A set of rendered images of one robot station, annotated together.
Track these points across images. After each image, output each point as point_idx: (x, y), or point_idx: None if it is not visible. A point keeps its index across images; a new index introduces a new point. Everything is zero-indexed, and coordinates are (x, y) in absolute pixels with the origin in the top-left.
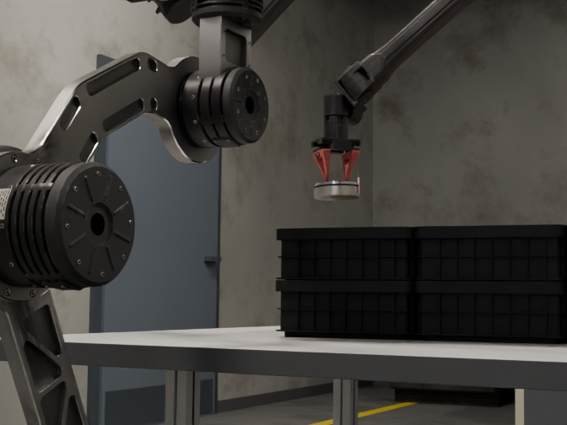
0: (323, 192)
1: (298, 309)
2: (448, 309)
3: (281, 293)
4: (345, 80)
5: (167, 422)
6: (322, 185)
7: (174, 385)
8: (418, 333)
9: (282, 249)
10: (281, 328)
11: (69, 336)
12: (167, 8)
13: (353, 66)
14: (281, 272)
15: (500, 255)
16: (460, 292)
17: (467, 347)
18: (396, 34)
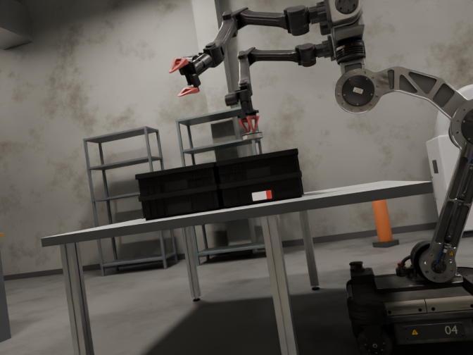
0: (262, 136)
1: (302, 184)
2: None
3: (299, 177)
4: (249, 86)
5: (281, 256)
6: (261, 132)
7: (279, 234)
8: None
9: (296, 158)
10: (302, 193)
11: (377, 188)
12: (308, 29)
13: (249, 81)
14: (298, 168)
15: None
16: None
17: (343, 189)
18: (248, 73)
